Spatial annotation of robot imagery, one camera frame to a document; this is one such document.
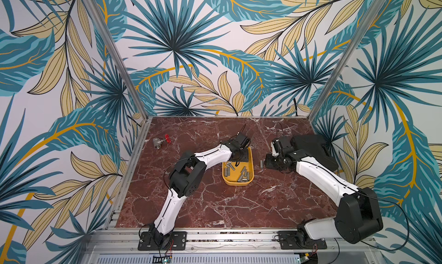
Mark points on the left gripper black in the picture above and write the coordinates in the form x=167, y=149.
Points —
x=246, y=157

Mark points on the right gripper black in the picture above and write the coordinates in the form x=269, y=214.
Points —
x=273, y=159

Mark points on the yellow plastic storage tray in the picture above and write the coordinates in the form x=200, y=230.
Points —
x=230, y=177

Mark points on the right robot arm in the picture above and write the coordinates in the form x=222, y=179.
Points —
x=358, y=213

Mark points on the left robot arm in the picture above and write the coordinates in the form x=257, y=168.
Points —
x=185, y=179

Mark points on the steel socket in tray front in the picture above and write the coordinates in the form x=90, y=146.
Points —
x=244, y=176

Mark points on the black plastic tool case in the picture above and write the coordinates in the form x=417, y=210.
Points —
x=314, y=146

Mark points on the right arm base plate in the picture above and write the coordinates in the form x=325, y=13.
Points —
x=298, y=240

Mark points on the metal valve red handle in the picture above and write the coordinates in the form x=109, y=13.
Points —
x=158, y=142

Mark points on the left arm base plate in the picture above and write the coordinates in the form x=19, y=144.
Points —
x=175, y=241

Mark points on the aluminium front rail frame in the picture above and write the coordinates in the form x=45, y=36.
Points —
x=223, y=246

